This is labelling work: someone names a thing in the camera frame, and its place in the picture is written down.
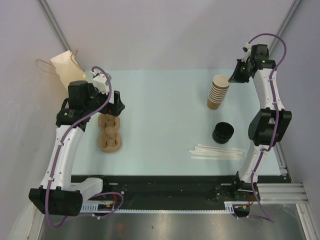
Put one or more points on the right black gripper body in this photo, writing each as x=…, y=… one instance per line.
x=245, y=66

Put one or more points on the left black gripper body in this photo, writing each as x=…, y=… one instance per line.
x=96, y=99

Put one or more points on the brown pulp cup carrier stack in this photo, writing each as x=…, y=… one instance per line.
x=109, y=140

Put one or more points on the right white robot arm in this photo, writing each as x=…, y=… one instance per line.
x=270, y=123

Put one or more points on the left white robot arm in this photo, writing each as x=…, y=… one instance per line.
x=56, y=195

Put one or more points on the stack of paper cups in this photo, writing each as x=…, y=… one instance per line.
x=218, y=91

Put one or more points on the brown paper bag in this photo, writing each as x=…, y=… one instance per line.
x=66, y=67

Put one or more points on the stack of black lids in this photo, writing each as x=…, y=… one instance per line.
x=222, y=132

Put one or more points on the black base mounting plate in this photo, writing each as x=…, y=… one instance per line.
x=170, y=193

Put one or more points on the white wrapped straws bundle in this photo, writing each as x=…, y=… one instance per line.
x=206, y=152

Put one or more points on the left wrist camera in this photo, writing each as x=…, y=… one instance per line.
x=100, y=81

